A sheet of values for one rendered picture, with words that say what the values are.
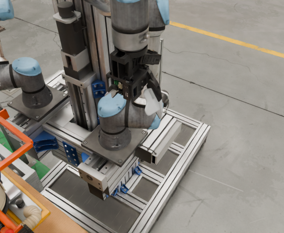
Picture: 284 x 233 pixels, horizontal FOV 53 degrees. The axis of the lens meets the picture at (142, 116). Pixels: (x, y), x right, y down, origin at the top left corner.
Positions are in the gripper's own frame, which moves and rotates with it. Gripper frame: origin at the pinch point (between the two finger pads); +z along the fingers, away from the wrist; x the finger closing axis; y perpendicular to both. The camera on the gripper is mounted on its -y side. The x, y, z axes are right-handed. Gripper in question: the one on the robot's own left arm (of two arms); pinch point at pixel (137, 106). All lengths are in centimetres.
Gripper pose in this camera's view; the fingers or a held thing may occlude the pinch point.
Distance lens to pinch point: 76.2
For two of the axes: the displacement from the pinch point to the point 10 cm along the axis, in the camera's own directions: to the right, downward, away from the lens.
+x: 8.5, 3.8, -3.7
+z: 0.0, 7.0, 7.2
